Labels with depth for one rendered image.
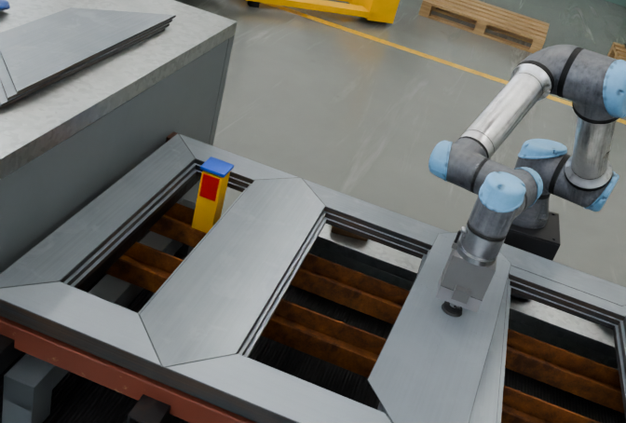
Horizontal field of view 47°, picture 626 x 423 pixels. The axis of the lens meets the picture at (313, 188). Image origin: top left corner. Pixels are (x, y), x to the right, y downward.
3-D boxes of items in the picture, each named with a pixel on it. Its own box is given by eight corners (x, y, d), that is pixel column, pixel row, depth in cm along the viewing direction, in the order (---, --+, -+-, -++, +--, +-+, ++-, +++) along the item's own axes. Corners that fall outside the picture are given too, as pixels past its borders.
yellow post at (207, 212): (208, 247, 173) (222, 179, 163) (188, 239, 173) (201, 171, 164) (216, 237, 177) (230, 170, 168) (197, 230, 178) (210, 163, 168)
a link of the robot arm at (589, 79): (566, 169, 205) (583, 34, 160) (619, 190, 198) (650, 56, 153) (547, 200, 201) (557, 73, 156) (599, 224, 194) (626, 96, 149)
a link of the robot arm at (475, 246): (505, 247, 131) (461, 231, 132) (496, 266, 133) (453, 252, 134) (506, 227, 138) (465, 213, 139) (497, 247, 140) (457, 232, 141)
